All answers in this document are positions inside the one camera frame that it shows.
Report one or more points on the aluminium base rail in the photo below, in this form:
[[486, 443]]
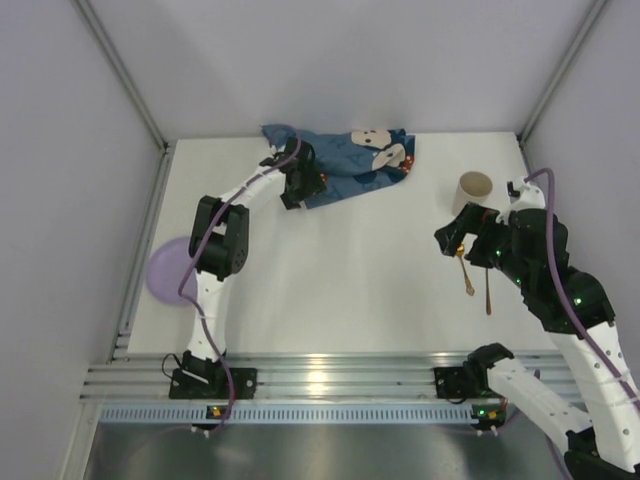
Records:
[[313, 377]]

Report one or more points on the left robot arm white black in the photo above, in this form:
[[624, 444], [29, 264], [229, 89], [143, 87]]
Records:
[[219, 242]]

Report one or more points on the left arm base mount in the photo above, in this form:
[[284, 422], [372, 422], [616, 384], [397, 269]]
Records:
[[197, 379]]

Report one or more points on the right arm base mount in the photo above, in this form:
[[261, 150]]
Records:
[[460, 383]]

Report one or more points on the perforated cable duct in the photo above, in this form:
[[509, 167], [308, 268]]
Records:
[[294, 414]]

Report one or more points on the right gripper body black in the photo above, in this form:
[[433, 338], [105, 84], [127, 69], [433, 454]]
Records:
[[470, 228]]

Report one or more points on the copper fork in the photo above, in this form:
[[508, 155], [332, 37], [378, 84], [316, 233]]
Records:
[[488, 302]]

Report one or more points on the purple plastic plate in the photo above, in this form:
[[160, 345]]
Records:
[[166, 269]]

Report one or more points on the beige cup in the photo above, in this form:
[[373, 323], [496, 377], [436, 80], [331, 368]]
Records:
[[472, 186]]

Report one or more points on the gold ornate spoon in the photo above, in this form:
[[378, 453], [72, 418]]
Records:
[[469, 289]]

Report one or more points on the blue cartoon mouse placemat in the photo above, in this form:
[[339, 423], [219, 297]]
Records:
[[350, 163]]

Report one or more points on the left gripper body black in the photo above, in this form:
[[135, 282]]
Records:
[[304, 181]]

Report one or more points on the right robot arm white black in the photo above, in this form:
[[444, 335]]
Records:
[[528, 244]]

